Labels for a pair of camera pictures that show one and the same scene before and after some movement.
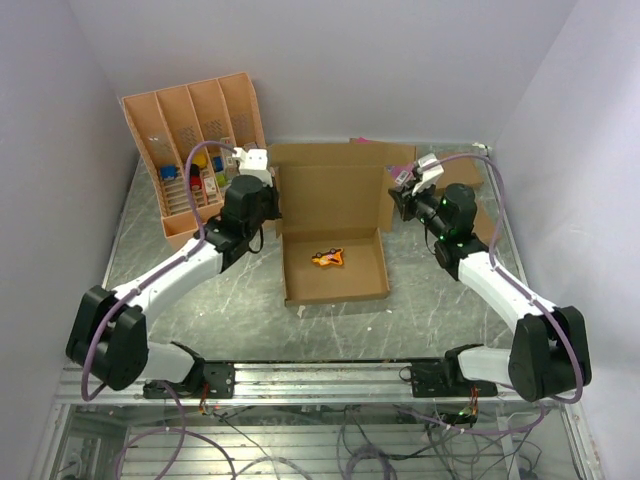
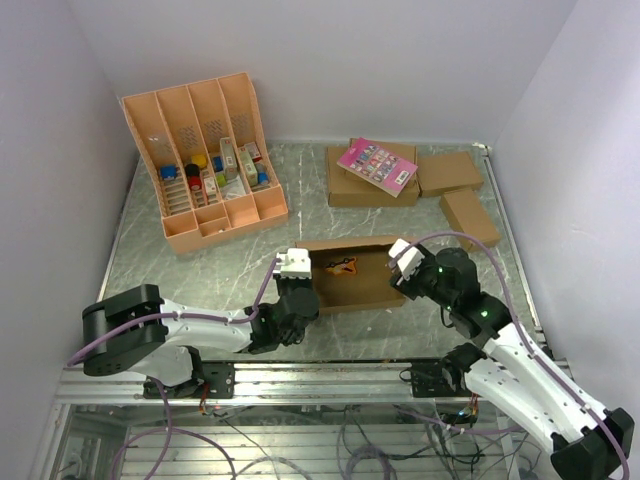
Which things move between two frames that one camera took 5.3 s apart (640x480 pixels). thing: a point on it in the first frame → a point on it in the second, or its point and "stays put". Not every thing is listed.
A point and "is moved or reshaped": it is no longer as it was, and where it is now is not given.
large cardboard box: x=335 y=199 is moved or reshaped
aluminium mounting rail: x=292 y=383 stays put
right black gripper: x=404 y=199 → x=409 y=286
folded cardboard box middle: x=459 y=170 stays put
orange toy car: x=333 y=256 → x=344 y=266
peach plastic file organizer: x=167 y=122 stays put
